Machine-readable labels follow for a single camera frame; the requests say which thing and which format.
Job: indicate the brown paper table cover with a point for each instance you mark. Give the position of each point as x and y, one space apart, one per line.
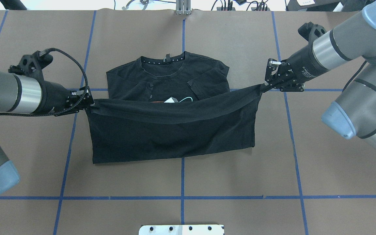
300 178

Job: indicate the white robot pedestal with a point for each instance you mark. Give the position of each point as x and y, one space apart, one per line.
200 229

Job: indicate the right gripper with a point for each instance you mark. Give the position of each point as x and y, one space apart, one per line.
302 64

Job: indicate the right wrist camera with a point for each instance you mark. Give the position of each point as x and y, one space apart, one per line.
310 31

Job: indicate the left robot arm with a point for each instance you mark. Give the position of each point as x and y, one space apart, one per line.
25 93

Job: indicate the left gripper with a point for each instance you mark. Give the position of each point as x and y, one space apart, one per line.
53 97

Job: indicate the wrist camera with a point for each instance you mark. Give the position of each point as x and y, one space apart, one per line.
32 65
310 31

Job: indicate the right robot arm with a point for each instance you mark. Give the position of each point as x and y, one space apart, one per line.
353 113

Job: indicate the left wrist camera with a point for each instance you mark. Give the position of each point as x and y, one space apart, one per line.
32 65

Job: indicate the aluminium frame post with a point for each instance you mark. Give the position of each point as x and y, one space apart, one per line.
183 7

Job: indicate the black printed t-shirt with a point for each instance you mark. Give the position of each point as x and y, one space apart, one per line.
169 108

